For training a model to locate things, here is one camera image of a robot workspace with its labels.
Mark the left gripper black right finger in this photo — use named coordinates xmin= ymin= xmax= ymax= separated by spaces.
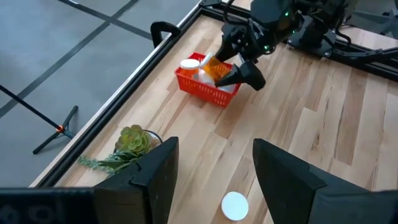
xmin=252 ymin=138 xmax=371 ymax=224

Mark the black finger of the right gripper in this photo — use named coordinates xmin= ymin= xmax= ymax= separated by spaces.
xmin=213 ymin=32 xmax=241 ymax=63
xmin=213 ymin=60 xmax=267 ymax=92

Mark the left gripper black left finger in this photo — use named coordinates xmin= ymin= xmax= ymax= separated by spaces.
xmin=92 ymin=136 xmax=180 ymax=224

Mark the red plastic basket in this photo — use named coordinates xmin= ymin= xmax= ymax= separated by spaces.
xmin=174 ymin=52 xmax=243 ymax=109

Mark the succulent plant in black pot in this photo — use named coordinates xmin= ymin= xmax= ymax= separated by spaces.
xmin=76 ymin=124 xmax=165 ymax=180

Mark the black tripod stand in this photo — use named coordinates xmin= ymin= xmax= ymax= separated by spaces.
xmin=0 ymin=84 xmax=79 ymax=156

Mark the black metal table frame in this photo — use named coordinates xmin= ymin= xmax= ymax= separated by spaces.
xmin=29 ymin=0 xmax=398 ymax=189

